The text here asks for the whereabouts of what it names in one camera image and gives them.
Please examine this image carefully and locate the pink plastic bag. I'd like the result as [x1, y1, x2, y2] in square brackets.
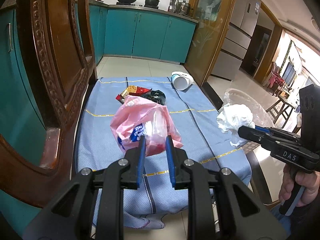
[110, 95, 183, 157]

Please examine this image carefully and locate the dark patterned plastic bag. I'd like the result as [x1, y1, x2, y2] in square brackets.
[140, 90, 166, 106]

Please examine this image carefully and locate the red snack wrapper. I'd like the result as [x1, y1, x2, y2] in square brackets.
[116, 85, 151, 104]

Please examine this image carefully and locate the white striped paper cup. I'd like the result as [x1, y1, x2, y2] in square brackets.
[171, 71, 195, 91]

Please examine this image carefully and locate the white tissue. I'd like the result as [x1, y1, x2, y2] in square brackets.
[216, 103, 255, 148]

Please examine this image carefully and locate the white lattice trash basket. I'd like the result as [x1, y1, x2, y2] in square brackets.
[216, 88, 274, 154]

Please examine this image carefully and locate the person's right hand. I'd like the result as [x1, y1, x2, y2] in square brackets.
[278, 164, 319, 207]

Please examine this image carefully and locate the blue striped table cloth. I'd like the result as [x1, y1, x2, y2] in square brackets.
[75, 77, 252, 229]

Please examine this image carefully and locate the wooden stool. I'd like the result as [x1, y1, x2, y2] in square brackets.
[266, 95, 295, 128]

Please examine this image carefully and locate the silver refrigerator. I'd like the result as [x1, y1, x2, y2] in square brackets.
[211, 0, 261, 81]

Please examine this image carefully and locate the steel pot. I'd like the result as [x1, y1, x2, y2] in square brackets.
[177, 0, 191, 15]

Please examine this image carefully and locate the steel pot lid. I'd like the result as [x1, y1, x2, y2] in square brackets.
[168, 0, 179, 13]

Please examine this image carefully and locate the black cooking pot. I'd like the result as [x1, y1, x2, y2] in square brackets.
[144, 0, 159, 9]

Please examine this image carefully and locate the wood framed glass door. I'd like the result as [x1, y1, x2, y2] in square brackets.
[184, 0, 235, 86]

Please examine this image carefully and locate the carved brown wooden chair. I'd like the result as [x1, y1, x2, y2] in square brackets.
[1, 0, 97, 208]

